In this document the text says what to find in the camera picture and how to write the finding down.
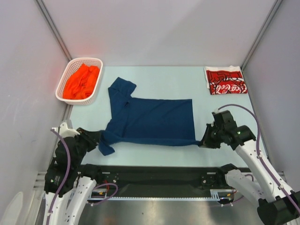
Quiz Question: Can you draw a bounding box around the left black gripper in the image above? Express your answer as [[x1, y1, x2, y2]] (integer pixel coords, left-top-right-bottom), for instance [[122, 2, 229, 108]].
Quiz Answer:
[[71, 126, 101, 167]]

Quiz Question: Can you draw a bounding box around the blue t shirt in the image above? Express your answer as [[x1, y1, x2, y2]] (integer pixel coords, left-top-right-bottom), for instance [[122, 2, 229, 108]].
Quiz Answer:
[[98, 77, 200, 156]]

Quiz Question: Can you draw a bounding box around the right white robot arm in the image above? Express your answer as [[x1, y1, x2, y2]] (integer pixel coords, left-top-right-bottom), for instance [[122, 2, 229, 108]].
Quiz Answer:
[[199, 111, 300, 225]]

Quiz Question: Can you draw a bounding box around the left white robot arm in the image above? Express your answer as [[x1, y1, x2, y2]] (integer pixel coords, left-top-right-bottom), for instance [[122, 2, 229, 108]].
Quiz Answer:
[[43, 127, 104, 225]]

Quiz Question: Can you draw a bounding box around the orange t shirt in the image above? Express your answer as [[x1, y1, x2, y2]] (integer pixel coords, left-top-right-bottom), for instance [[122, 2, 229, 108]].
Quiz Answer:
[[63, 64, 100, 100]]

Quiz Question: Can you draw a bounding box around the red folded Coca-Cola t shirt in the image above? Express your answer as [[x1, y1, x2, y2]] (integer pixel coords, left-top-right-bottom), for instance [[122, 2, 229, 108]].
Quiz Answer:
[[204, 66, 248, 95]]

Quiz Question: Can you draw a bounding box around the white plastic laundry basket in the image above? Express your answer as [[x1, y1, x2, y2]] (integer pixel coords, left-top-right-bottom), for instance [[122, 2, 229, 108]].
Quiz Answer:
[[55, 57, 103, 105]]

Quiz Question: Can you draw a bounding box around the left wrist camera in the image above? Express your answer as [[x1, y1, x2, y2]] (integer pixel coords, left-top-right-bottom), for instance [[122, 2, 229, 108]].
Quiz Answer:
[[52, 120, 80, 138]]

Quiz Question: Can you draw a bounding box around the aluminium extrusion rail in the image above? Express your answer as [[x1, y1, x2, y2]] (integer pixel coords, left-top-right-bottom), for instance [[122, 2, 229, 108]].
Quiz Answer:
[[33, 172, 46, 190]]

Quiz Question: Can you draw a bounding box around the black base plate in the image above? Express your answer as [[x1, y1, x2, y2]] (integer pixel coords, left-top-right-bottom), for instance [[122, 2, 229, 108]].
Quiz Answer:
[[77, 164, 237, 199]]

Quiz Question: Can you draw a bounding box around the left corner aluminium post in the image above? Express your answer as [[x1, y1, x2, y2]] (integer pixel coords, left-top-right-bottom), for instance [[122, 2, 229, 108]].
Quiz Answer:
[[34, 0, 72, 61]]

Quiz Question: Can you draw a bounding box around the corner aluminium post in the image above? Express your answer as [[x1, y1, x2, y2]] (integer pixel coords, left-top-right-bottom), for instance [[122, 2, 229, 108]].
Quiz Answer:
[[241, 0, 284, 71], [34, 0, 72, 61]]

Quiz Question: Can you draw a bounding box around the right corner aluminium post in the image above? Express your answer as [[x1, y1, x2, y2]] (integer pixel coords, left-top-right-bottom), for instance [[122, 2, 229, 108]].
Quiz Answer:
[[241, 0, 284, 71]]

